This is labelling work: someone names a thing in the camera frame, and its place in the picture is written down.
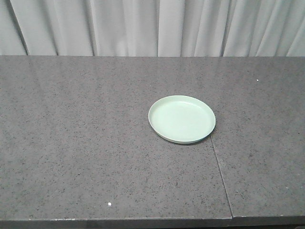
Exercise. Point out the light green round plate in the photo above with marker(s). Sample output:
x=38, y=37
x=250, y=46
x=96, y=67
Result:
x=181, y=119

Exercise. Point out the white pleated curtain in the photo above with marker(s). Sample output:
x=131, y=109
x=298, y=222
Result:
x=159, y=28

